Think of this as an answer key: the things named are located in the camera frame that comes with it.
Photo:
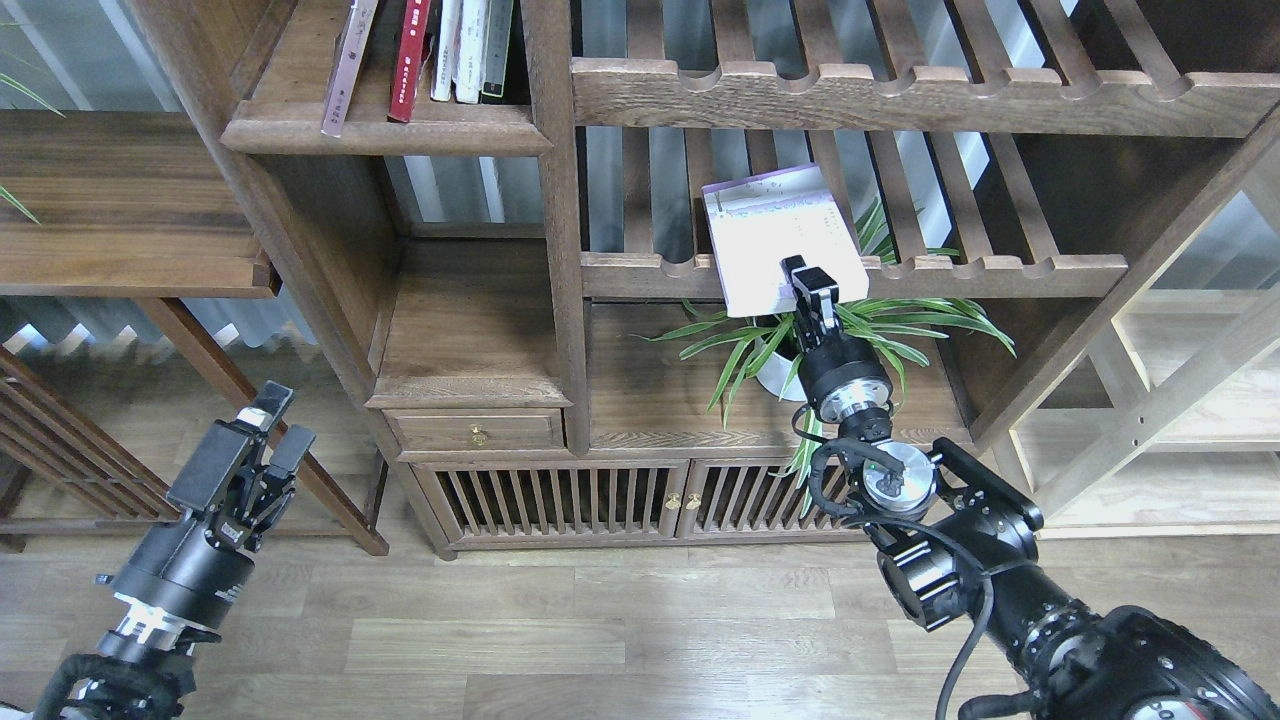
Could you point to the pale lilac paperback book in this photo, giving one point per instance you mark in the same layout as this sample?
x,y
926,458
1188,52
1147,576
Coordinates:
x,y
757,222

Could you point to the dark wooden bookshelf cabinet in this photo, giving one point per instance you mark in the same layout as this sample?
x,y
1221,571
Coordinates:
x,y
504,265

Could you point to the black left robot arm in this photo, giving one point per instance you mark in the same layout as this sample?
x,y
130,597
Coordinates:
x,y
122,679

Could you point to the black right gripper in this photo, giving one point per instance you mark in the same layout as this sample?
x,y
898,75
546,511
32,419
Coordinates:
x,y
840,373

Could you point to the white plant pot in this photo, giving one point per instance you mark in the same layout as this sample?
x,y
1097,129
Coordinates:
x,y
775,375

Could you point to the dark maroon Chinese book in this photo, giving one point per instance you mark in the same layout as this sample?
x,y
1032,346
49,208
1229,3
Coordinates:
x,y
349,55

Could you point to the green leaves at left edge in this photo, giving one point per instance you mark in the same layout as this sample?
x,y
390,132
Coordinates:
x,y
19,120

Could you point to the red paperback book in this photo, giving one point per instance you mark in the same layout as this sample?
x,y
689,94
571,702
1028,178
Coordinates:
x,y
413,38

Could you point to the green spider plant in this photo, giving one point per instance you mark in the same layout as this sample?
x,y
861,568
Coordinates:
x,y
884,323

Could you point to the white upright book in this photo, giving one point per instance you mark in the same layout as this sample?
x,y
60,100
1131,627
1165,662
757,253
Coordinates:
x,y
470,56
446,50

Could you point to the dark spine upright book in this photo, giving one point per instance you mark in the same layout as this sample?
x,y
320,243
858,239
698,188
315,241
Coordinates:
x,y
500,16

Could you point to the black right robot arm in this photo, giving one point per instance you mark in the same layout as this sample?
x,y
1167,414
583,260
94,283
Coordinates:
x,y
954,540

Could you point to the white upright book left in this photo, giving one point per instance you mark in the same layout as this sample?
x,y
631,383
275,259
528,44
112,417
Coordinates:
x,y
446,50

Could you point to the light wooden shelf unit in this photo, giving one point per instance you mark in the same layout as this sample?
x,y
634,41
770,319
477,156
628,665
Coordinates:
x,y
1168,425

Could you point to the white upright book middle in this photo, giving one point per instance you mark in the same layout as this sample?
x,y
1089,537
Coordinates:
x,y
470,56

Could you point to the dark wooden side table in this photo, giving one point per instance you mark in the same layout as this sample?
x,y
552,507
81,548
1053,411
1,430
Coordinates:
x,y
108,378

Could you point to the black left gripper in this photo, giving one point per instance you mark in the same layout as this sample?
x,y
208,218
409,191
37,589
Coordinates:
x,y
185,576

